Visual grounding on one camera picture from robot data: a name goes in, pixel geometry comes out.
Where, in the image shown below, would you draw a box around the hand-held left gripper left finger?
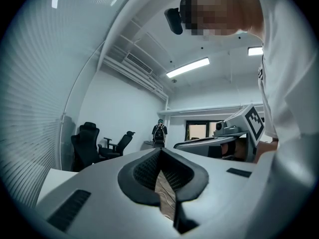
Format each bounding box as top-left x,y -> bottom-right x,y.
37,148 -> 180,239

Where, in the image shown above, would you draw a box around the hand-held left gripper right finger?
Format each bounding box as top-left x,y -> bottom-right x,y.
161,148 -> 269,239

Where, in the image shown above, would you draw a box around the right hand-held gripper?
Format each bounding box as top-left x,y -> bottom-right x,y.
173,103 -> 265,163

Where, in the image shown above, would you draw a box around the person's right forearm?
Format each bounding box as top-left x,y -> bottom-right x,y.
254,137 -> 279,163

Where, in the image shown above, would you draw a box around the person's right hand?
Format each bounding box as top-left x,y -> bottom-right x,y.
220,138 -> 246,160

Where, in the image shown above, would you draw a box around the black office chair with armrests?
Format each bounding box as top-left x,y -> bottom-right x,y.
97,130 -> 136,162

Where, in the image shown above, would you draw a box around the black high-back office chair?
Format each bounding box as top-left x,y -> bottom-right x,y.
71,121 -> 100,172

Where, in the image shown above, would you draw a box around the white ceiling light panel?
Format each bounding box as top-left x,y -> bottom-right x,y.
248,46 -> 264,56
166,57 -> 210,78

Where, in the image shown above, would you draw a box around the white ceiling pipes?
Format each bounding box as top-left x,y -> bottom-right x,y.
103,33 -> 170,102

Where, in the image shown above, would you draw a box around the white ceiling air vent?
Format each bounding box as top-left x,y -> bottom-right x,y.
126,52 -> 153,74

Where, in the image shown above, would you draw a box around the person's white shirt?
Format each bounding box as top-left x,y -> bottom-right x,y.
254,0 -> 319,144

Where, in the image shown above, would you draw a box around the person's head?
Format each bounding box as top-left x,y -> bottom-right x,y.
179,0 -> 264,37

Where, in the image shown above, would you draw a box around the white horizontal wall pipe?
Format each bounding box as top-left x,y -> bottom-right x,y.
157,103 -> 264,116

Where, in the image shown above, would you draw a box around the black head-worn camera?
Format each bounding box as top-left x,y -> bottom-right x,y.
164,7 -> 184,35

